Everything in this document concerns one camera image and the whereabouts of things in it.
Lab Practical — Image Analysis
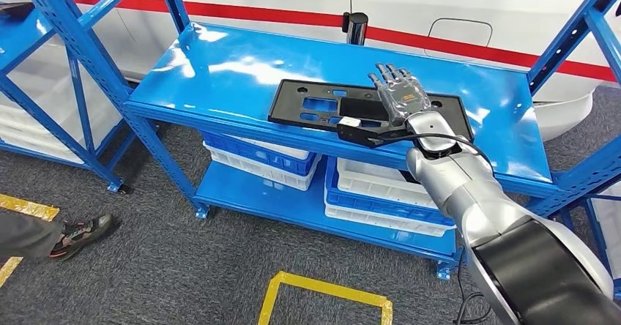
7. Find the yellow floor tape square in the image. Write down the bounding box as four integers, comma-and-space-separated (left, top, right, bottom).
257, 270, 394, 325
0, 194, 60, 289

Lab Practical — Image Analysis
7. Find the person's shoe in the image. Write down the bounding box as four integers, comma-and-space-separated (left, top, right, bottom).
48, 213, 117, 261

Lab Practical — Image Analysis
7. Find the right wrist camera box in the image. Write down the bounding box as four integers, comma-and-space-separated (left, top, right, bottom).
335, 115, 413, 149

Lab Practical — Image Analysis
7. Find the person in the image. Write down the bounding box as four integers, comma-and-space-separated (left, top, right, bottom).
0, 211, 117, 261

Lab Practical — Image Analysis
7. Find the white plastic crate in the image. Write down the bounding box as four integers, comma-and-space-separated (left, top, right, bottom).
324, 201, 457, 238
592, 184, 621, 266
7, 51, 124, 140
0, 102, 89, 165
335, 157, 440, 211
204, 141, 322, 192
232, 135, 311, 161

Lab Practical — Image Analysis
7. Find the black hanging arm cable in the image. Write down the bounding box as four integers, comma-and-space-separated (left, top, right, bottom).
453, 250, 491, 325

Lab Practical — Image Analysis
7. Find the black stanchion post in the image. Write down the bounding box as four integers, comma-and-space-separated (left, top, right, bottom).
341, 11, 370, 46

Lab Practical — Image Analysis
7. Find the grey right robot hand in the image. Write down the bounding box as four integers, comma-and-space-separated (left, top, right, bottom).
367, 62, 433, 127

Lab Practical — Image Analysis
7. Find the black plastic bracket part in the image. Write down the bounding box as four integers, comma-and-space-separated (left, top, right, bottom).
267, 78, 475, 142

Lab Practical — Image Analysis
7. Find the blue metal shelf rack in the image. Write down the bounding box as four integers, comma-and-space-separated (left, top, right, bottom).
12, 0, 621, 281
557, 182, 621, 302
0, 2, 137, 195

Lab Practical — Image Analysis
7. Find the blue plastic crate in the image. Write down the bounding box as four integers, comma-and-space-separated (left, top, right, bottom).
201, 131, 321, 177
324, 157, 457, 228

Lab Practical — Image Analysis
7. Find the black flat plastic part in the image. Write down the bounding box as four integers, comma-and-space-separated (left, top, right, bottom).
0, 1, 35, 20

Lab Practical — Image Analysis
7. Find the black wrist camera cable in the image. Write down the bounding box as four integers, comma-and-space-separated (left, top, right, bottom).
383, 132, 496, 176

